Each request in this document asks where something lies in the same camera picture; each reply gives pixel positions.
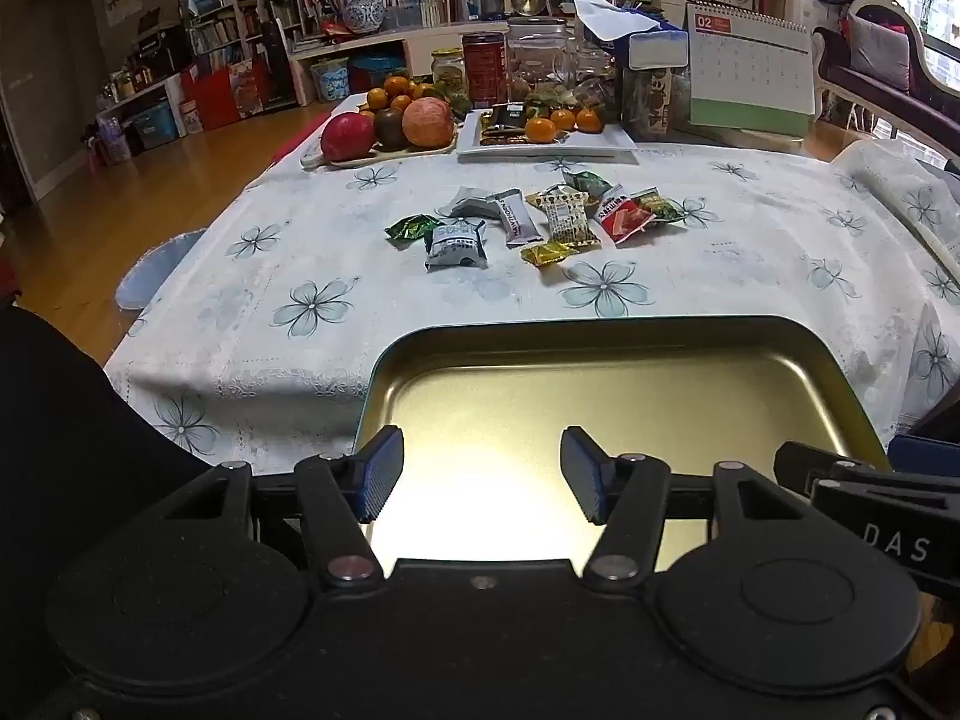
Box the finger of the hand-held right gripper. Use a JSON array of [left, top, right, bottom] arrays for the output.
[[774, 440, 901, 482]]

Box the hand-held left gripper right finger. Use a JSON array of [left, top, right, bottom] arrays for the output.
[[561, 426, 807, 592]]

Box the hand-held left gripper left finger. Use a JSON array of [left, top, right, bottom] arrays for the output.
[[161, 426, 404, 592]]

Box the gold metal tin box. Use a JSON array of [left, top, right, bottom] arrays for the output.
[[352, 315, 890, 572]]

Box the yellow foil candy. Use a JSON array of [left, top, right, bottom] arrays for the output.
[[520, 241, 579, 268]]

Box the shiny green foil candy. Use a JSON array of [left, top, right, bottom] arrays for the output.
[[385, 215, 443, 245]]

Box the red white snack packet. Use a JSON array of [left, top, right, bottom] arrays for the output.
[[596, 186, 656, 244]]

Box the white brown snack packet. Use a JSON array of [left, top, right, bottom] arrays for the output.
[[487, 190, 543, 248]]

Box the grey snack packet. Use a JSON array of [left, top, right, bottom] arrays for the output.
[[449, 185, 518, 221], [424, 220, 489, 272]]

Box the beige printed snack packet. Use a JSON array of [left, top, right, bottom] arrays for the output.
[[538, 191, 602, 249]]

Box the green yellow snack packet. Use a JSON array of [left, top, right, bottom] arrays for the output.
[[634, 190, 688, 227]]

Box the white lace cover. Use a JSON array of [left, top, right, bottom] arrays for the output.
[[831, 139, 960, 282]]

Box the dark green snack packet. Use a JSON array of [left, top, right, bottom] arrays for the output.
[[562, 170, 611, 200]]

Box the blue round stool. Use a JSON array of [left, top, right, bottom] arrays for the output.
[[115, 230, 208, 311]]

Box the beige fruit tray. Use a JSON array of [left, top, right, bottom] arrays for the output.
[[300, 131, 459, 170]]

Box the person's dark clothing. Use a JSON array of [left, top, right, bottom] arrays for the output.
[[0, 306, 230, 720]]

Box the white rectangular plate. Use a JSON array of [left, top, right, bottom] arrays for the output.
[[455, 108, 639, 164]]

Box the red apple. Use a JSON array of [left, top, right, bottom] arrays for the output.
[[320, 112, 377, 163]]

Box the dark brown round fruit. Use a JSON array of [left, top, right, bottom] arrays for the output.
[[373, 107, 410, 152]]

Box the pink striped apple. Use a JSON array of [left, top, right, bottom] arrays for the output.
[[401, 97, 456, 149]]

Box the black snack packet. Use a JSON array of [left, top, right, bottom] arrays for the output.
[[486, 103, 530, 138]]

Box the dark upholstered sofa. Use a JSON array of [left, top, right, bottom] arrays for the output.
[[813, 0, 960, 142]]

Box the brown label plastic jar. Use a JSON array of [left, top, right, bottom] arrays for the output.
[[618, 64, 692, 140]]

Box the pile of leafy tangerines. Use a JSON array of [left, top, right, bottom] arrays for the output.
[[365, 73, 470, 118]]

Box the green desk calendar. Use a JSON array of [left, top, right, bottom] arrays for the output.
[[684, 1, 818, 138]]

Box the light blue basket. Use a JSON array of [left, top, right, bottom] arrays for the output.
[[310, 59, 352, 103]]

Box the blue plastic basin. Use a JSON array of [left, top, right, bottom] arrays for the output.
[[348, 53, 410, 95]]

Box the small glass jar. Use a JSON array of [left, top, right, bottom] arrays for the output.
[[430, 48, 467, 92]]

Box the blue storage box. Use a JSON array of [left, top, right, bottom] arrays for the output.
[[130, 100, 179, 150]]

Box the red tin can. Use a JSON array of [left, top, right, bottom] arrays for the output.
[[461, 31, 512, 110]]

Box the grey cushion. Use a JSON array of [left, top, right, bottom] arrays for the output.
[[847, 14, 913, 77]]

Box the large clear glass jar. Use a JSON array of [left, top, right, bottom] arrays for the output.
[[505, 16, 575, 103]]

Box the white low cabinet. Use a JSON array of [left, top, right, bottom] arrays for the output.
[[288, 21, 512, 107]]

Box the blue white tissue box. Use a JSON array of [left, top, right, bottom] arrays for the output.
[[573, 0, 690, 73]]

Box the cluttered bookshelf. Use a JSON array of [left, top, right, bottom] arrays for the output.
[[178, 0, 310, 115]]

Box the blue white porcelain vase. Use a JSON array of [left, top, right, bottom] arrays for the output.
[[340, 0, 388, 35]]

